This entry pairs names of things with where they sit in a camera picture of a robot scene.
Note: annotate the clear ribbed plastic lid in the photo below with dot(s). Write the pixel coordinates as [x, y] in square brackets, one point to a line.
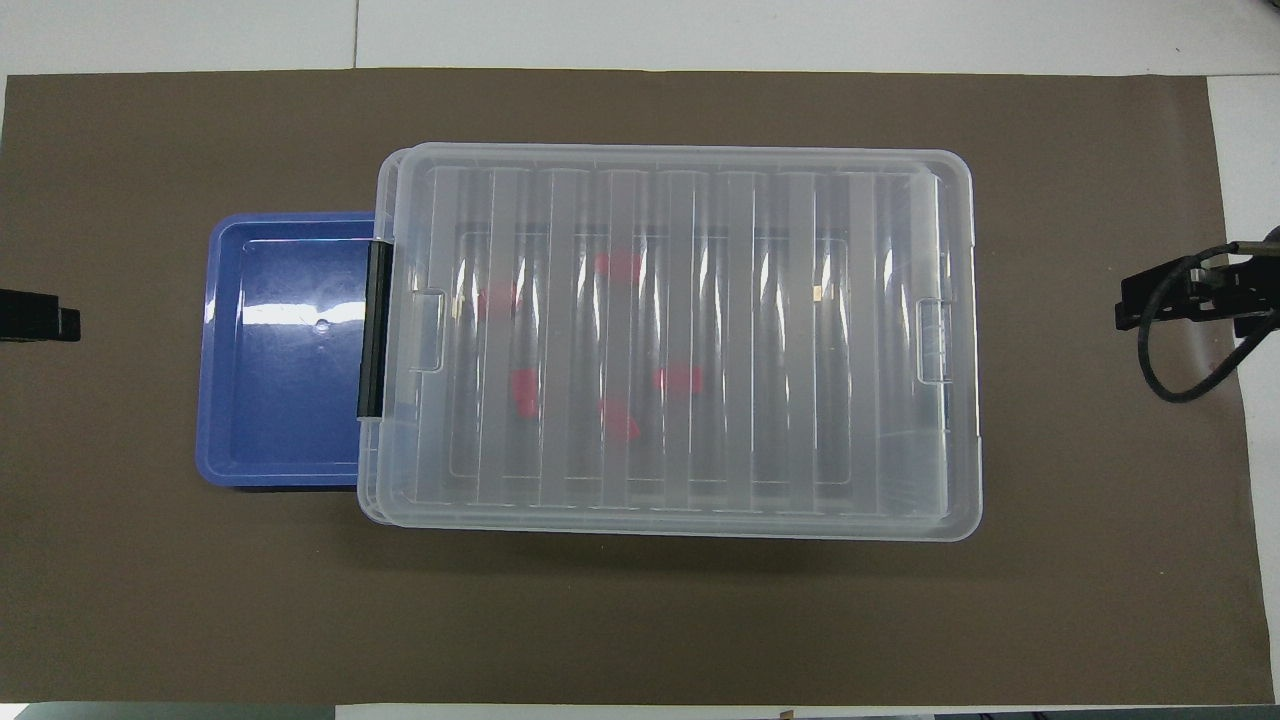
[700, 200]

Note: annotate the blue plastic tray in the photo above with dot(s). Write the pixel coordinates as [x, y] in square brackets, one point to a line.
[290, 400]

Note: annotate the clear plastic storage box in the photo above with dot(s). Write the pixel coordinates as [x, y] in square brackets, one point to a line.
[366, 460]

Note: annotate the red block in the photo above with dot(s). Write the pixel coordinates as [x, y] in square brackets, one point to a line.
[618, 265]
[678, 378]
[497, 298]
[522, 392]
[620, 422]

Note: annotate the brown table mat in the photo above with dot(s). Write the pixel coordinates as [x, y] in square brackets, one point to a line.
[640, 620]

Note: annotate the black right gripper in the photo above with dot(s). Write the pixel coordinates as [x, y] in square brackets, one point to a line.
[1225, 290]

